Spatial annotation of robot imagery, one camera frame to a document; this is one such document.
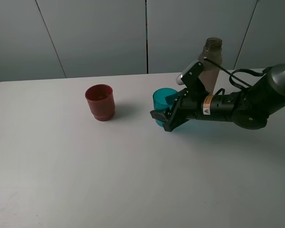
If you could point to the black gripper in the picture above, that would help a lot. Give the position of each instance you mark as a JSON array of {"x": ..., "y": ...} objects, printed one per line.
[{"x": 186, "y": 106}]

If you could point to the teal transparent plastic cup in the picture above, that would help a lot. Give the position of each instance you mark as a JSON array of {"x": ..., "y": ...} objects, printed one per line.
[{"x": 159, "y": 101}]

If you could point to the smoky transparent water bottle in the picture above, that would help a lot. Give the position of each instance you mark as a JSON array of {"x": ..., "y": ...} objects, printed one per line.
[{"x": 211, "y": 51}]

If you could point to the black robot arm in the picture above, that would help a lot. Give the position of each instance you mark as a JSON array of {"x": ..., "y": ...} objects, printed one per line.
[{"x": 259, "y": 96}]

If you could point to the red plastic cup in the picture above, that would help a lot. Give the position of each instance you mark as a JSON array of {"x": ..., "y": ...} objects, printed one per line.
[{"x": 101, "y": 102}]

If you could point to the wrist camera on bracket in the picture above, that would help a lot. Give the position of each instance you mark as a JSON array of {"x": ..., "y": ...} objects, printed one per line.
[{"x": 190, "y": 78}]

